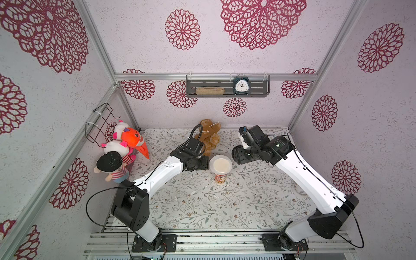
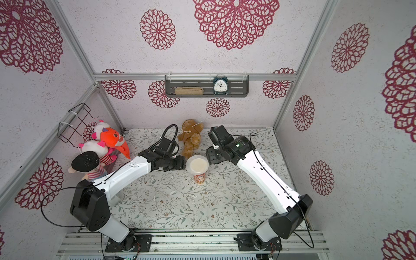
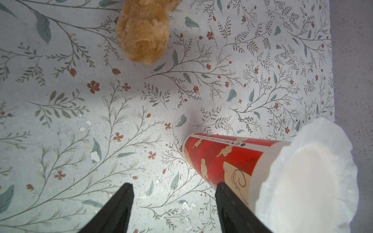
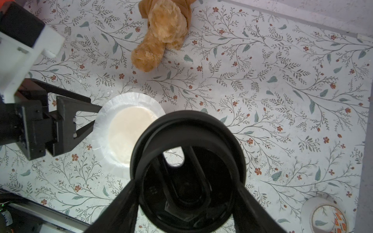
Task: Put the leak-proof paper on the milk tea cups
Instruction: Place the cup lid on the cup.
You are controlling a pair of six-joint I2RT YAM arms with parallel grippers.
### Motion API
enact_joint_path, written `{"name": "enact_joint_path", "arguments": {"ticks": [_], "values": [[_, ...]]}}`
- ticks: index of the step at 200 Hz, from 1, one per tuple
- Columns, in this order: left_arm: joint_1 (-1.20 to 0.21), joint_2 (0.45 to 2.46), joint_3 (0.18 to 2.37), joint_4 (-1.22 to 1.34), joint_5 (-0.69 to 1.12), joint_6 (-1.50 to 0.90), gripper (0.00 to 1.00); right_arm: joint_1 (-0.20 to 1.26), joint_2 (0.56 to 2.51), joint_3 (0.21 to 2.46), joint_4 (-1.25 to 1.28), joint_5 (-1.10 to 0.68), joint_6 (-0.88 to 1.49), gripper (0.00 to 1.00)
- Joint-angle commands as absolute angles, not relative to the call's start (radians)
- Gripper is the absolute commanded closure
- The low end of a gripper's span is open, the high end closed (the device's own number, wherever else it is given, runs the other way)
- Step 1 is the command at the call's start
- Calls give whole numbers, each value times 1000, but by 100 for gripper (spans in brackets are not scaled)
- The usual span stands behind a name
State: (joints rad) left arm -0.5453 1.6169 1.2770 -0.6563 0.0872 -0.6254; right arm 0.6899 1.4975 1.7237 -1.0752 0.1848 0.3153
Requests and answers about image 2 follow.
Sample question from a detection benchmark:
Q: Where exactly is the translucent leak-proof paper sheet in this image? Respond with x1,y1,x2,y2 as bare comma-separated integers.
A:
190,158,209,174

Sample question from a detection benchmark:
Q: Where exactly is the paper milk tea cup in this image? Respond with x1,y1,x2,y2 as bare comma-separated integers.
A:
186,155,209,184

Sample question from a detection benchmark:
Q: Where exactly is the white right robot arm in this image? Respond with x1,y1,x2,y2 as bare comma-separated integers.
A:
206,125,313,250

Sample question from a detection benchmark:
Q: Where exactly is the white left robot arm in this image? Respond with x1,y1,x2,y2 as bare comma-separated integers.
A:
69,135,185,252

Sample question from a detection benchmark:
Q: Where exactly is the brown teddy bear plush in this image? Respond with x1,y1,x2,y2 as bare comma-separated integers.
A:
178,119,204,159

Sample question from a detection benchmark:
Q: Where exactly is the pink white pig plush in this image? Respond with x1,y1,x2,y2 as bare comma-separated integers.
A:
79,120,117,166

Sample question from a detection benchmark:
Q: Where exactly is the orange fox plush toy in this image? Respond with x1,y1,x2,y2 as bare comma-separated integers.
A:
100,128,131,160

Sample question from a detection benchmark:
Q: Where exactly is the teal alarm clock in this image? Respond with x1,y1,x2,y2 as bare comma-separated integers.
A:
213,76,229,95

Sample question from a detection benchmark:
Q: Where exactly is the black-haired doll plush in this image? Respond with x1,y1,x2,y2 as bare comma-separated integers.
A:
68,151,108,181

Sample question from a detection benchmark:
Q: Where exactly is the grey wall shelf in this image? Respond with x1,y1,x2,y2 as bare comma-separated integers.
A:
165,74,249,98

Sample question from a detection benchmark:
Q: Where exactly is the black wire basket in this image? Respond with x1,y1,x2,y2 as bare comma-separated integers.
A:
56,102,99,148

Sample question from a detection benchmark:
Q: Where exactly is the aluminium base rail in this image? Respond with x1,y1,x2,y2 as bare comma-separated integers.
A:
56,230,330,260

